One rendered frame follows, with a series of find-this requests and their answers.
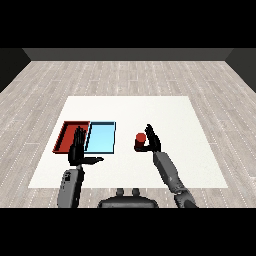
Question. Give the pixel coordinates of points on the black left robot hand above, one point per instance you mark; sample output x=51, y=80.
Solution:
x=77, y=154

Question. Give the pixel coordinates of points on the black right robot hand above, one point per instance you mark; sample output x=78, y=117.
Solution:
x=152, y=140

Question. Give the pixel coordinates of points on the small red can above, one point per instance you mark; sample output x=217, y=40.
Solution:
x=140, y=141

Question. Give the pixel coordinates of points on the red shallow open box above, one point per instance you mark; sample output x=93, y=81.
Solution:
x=66, y=136

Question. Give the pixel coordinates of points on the light blue shallow open box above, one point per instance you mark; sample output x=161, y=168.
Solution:
x=101, y=137

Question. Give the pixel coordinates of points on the dark grey robot body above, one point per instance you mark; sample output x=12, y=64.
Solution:
x=128, y=200

